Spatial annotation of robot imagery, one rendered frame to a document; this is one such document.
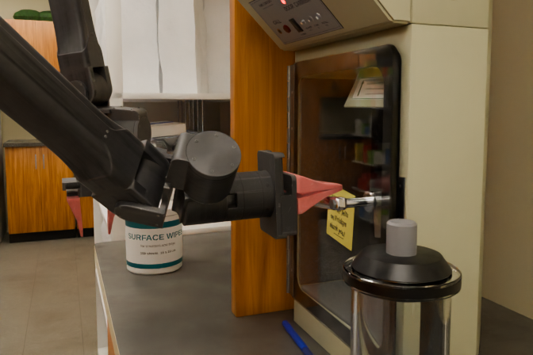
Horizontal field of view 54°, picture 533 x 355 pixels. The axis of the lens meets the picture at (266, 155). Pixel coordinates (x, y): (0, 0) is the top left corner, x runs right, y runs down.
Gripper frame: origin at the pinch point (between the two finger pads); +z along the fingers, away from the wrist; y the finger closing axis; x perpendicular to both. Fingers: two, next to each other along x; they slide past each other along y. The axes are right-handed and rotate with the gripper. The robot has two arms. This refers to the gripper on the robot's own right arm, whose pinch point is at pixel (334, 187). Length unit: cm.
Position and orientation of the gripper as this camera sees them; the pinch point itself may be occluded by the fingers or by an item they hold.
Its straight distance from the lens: 67.8
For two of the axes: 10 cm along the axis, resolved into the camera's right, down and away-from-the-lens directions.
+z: 9.5, -0.6, 3.2
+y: -0.4, -10.0, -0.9
